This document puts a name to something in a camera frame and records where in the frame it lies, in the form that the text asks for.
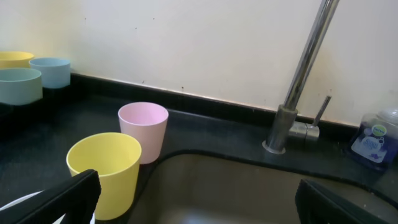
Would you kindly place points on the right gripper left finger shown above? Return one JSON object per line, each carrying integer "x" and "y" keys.
{"x": 74, "y": 193}

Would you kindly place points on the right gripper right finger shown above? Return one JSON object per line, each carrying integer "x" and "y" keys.
{"x": 320, "y": 205}

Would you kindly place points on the yellow cup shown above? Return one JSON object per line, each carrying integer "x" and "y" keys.
{"x": 12, "y": 60}
{"x": 118, "y": 186}

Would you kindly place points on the pink cup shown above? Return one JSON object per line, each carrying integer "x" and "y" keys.
{"x": 146, "y": 140}

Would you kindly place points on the blue soap bottle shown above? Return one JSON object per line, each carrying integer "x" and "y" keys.
{"x": 373, "y": 143}

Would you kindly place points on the steel sink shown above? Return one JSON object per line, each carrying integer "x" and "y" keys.
{"x": 217, "y": 193}

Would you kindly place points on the pale teal cup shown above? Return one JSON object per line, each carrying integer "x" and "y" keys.
{"x": 18, "y": 90}

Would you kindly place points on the blue cup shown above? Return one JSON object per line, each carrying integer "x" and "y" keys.
{"x": 56, "y": 74}

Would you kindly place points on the steel tap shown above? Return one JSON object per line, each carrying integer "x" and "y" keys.
{"x": 306, "y": 59}

